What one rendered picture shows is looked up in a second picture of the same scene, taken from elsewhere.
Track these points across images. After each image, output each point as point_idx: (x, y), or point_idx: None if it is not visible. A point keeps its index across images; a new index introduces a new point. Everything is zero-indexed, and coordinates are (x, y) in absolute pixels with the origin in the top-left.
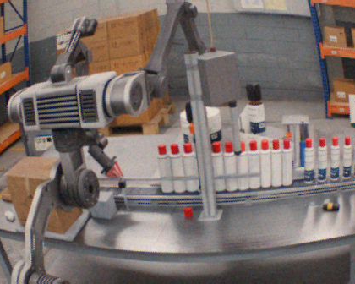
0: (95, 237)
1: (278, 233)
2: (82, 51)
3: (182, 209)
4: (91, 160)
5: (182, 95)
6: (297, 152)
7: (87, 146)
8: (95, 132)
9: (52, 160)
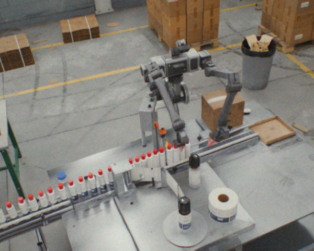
0: (190, 127)
1: (113, 156)
2: (227, 81)
3: None
4: (282, 177)
5: None
6: (139, 215)
7: (313, 191)
8: (217, 120)
9: (220, 104)
